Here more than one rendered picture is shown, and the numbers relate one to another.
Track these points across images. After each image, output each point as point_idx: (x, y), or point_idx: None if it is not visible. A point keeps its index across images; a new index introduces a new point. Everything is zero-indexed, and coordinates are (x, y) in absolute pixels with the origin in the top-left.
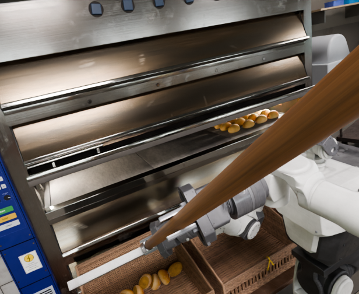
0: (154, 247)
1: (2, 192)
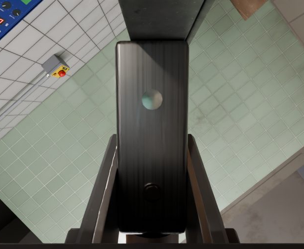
0: (184, 228)
1: None
